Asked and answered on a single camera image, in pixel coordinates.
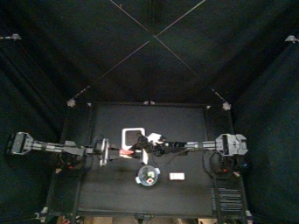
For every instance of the silver frame middle clamp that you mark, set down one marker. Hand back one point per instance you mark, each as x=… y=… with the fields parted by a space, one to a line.
x=148 y=102

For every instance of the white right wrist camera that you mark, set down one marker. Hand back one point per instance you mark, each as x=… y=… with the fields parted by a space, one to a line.
x=155 y=137

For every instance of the white printed label sticker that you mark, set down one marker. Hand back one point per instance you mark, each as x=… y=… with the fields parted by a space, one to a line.
x=230 y=200

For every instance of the silver frame corner clamp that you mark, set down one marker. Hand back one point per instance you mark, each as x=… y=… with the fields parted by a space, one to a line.
x=71 y=102
x=226 y=105
x=291 y=38
x=14 y=37

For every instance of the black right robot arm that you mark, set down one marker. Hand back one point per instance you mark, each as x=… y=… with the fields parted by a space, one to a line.
x=218 y=145

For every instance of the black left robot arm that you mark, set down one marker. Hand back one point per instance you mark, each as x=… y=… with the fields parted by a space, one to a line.
x=51 y=145

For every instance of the red salmon toy slice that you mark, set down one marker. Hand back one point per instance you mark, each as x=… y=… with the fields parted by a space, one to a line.
x=124 y=152

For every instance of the green toy food piece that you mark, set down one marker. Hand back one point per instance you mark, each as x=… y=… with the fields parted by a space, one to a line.
x=150 y=174

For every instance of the red toy food piece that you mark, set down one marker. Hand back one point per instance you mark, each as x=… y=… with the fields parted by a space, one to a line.
x=150 y=181

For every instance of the white rectangular tray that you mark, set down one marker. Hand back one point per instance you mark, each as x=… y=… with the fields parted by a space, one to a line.
x=126 y=137

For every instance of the small white rectangular block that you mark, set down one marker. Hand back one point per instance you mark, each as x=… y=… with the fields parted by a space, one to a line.
x=177 y=176

